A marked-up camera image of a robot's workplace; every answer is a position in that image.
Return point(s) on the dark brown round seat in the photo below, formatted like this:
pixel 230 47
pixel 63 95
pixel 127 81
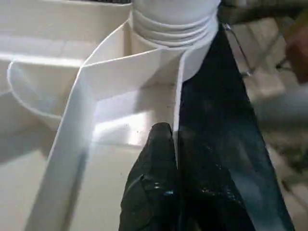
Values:
pixel 299 53

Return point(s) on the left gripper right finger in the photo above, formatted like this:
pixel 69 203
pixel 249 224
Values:
pixel 207 192

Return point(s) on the white plastic table leg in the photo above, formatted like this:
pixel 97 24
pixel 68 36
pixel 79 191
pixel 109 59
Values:
pixel 173 19

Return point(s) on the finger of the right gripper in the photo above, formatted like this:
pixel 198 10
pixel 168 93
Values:
pixel 260 12

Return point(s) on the black work mat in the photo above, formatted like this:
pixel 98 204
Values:
pixel 226 134

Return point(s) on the white plastic table top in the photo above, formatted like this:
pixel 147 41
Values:
pixel 72 96

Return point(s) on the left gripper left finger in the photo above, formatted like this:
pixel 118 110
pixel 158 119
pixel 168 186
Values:
pixel 151 192

